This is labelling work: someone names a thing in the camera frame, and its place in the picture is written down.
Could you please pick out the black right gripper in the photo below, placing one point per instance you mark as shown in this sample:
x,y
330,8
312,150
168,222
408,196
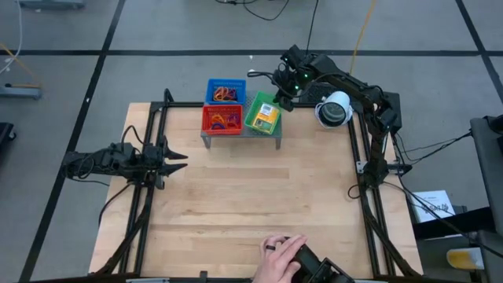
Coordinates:
x,y
294,78

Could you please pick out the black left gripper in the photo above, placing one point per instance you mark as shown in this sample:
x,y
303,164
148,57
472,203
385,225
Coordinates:
x,y
155,163

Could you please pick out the yellow card pack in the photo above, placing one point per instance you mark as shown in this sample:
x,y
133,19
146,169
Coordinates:
x,y
266,116

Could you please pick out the green plastic basket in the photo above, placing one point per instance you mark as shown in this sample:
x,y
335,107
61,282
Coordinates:
x,y
249,118

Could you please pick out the red plastic basket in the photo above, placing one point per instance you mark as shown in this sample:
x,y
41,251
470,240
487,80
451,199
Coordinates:
x,y
206,129

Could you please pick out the red rubber band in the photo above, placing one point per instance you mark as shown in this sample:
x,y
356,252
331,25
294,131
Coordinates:
x,y
232,94

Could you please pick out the orange rubber band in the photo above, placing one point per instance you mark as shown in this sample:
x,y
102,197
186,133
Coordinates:
x,y
220,94

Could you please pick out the blue plastic basket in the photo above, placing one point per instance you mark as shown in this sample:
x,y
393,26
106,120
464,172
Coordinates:
x,y
210,84

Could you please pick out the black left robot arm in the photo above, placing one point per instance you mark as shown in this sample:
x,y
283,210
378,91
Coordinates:
x,y
110,161

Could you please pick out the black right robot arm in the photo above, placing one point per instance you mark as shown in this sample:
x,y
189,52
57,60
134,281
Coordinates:
x,y
353,88

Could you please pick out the grey perforated metal shelf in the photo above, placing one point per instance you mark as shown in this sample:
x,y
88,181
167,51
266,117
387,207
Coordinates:
x,y
243,133

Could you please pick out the person's hand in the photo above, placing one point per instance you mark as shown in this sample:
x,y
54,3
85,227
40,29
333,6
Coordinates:
x,y
275,263

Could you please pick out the black handheld device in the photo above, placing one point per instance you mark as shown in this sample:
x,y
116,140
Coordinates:
x,y
314,267

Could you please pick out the grey stand foot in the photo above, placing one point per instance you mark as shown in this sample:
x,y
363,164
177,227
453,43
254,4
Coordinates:
x,y
19,93

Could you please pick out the white booklet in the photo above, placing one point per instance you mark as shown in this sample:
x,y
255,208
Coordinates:
x,y
430,208

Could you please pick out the white label strip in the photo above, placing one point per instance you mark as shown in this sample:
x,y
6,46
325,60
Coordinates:
x,y
365,281

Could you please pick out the black shelf board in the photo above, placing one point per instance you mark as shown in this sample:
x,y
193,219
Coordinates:
x,y
452,226

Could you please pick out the grey cart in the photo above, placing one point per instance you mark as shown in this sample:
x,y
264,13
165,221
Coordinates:
x,y
487,177

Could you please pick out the yellow white roll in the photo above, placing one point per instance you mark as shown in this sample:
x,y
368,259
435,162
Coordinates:
x,y
463,259

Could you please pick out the white cylindrical camera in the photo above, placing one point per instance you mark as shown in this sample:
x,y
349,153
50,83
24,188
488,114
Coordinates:
x,y
334,112

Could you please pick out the black aluminium table frame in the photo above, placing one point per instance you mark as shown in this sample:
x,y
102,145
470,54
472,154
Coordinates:
x,y
184,105

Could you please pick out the black clamp bracket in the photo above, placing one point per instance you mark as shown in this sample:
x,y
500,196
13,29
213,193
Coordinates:
x,y
203,276

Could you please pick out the grey metal base plate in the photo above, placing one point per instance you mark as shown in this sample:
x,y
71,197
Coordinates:
x,y
51,4

